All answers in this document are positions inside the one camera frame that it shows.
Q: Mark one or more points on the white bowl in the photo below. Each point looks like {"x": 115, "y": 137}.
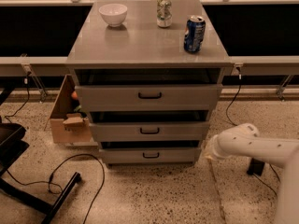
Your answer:
{"x": 113, "y": 14}

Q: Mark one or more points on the white green soda can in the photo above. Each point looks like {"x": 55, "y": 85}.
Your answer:
{"x": 164, "y": 13}

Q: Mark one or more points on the grey top drawer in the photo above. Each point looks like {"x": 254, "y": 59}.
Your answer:
{"x": 148, "y": 97}

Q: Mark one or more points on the blue soda can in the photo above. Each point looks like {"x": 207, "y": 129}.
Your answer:
{"x": 194, "y": 33}

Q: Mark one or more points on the black power adapter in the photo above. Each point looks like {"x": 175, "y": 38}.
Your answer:
{"x": 255, "y": 167}

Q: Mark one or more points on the cardboard box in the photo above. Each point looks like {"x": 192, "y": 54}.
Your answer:
{"x": 67, "y": 125}

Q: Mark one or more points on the grey railing beam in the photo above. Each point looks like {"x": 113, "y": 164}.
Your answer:
{"x": 251, "y": 66}

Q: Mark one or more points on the grey bottom drawer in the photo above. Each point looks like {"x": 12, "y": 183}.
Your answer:
{"x": 146, "y": 152}

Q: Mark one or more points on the black chair base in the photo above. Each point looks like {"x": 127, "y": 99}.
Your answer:
{"x": 44, "y": 168}

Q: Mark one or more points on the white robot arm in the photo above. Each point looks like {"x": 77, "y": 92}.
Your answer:
{"x": 245, "y": 140}

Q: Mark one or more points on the grey drawer cabinet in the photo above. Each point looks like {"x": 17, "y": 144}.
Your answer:
{"x": 141, "y": 53}

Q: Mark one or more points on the grey drawer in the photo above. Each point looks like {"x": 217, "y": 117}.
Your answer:
{"x": 146, "y": 152}
{"x": 122, "y": 126}
{"x": 148, "y": 97}

